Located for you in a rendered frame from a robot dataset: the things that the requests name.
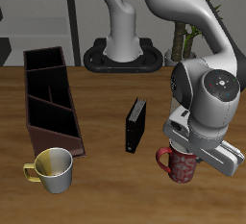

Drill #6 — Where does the black book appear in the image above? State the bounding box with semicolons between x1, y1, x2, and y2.
125;97;148;155

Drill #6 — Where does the white and yellow mug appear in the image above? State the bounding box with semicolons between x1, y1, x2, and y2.
22;147;74;195

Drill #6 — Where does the dark grey angular object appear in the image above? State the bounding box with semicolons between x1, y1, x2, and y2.
0;37;13;67

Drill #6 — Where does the dark brown desk caddy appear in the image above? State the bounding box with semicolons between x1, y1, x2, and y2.
22;45;86;160

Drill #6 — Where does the white shelf unit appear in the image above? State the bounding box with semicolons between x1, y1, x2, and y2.
0;0;76;67

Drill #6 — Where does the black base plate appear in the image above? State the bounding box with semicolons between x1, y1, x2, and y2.
83;37;164;74

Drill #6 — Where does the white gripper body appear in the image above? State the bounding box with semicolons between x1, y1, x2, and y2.
162;125;245;177

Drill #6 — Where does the red patterned mug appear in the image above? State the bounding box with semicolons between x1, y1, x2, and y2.
155;140;198;185

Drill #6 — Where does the green pot plant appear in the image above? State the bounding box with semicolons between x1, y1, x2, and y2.
164;0;229;68

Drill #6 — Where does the dark upright post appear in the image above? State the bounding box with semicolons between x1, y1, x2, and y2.
64;0;82;67

